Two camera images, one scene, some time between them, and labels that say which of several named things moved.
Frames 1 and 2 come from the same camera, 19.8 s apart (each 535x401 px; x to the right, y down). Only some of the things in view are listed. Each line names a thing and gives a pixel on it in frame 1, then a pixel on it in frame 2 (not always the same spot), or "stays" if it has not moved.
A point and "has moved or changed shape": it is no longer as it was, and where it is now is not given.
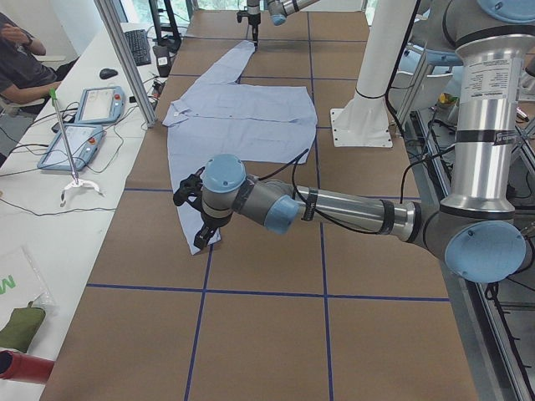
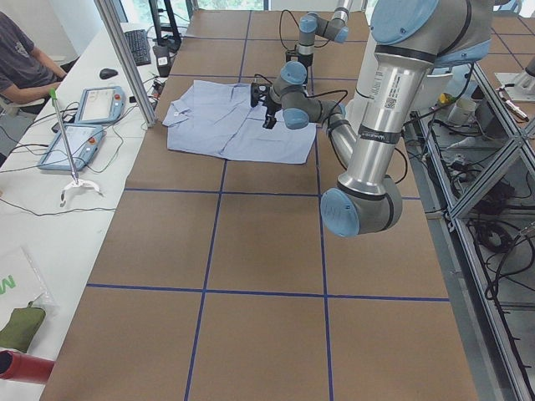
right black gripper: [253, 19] to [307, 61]
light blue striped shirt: [223, 115] has moved or changed shape
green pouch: [19, 330] stays
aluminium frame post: [109, 14] stays
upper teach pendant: [102, 105] stays
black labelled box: [163, 60] stays
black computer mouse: [105, 73] stays
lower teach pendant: [85, 141] stays
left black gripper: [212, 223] to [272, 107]
